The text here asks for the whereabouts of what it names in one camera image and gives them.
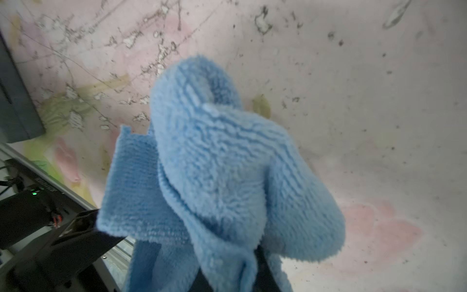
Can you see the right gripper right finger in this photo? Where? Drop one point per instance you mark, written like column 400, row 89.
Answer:
column 265, row 281

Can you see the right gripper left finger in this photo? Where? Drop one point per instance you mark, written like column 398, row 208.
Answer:
column 200, row 284

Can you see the blue microfiber cloth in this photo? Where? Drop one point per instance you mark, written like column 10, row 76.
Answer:
column 208, row 185

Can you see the dark grey eyeglass case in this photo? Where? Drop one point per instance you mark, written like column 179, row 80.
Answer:
column 19, row 118

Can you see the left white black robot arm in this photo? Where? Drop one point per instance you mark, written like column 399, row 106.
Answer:
column 68, row 258

